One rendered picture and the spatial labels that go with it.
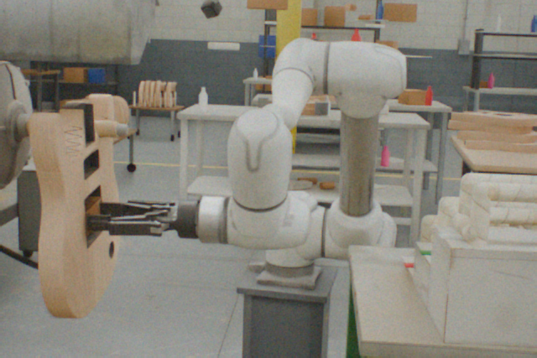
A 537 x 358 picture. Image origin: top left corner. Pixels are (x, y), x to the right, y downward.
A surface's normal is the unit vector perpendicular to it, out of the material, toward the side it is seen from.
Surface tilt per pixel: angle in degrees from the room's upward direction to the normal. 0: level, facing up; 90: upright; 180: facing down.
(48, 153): 105
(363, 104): 129
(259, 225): 115
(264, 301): 90
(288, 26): 90
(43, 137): 90
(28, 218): 90
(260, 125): 38
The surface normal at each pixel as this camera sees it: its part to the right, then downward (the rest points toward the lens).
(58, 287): -0.07, 0.41
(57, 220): -0.07, -0.12
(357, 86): -0.16, 0.62
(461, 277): -0.04, 0.17
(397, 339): 0.04, -0.99
